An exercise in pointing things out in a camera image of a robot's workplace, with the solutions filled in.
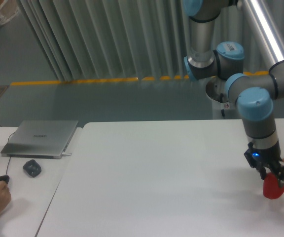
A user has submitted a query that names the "black mouse cable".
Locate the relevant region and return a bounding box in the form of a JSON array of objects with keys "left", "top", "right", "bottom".
[{"left": 0, "top": 124, "right": 18, "bottom": 176}]

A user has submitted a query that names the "red bell pepper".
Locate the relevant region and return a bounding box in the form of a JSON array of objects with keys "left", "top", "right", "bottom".
[{"left": 263, "top": 173, "right": 284, "bottom": 199}]

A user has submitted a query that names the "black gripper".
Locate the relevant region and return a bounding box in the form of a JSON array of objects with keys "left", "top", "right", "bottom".
[{"left": 244, "top": 142, "right": 284, "bottom": 188}]

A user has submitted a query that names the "grey pleated curtain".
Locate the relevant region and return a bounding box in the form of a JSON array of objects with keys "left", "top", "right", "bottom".
[{"left": 16, "top": 0, "right": 284, "bottom": 83}]

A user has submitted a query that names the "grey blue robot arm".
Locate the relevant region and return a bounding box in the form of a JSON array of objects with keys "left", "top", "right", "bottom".
[{"left": 183, "top": 0, "right": 284, "bottom": 188}]

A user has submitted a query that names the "black pedestal cable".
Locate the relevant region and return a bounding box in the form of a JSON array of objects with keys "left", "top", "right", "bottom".
[{"left": 219, "top": 93, "right": 226, "bottom": 120}]

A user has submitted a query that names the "small black controller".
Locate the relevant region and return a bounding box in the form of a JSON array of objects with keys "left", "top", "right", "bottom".
[{"left": 23, "top": 159, "right": 42, "bottom": 178}]

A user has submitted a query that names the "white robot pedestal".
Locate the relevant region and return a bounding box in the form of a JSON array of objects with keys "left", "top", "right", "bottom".
[{"left": 205, "top": 77, "right": 239, "bottom": 119}]

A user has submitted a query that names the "silver closed laptop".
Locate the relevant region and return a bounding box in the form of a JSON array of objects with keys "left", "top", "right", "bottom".
[{"left": 0, "top": 120, "right": 78, "bottom": 158}]

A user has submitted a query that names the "black computer mouse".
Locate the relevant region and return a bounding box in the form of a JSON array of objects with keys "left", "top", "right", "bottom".
[{"left": 0, "top": 175, "right": 10, "bottom": 184}]

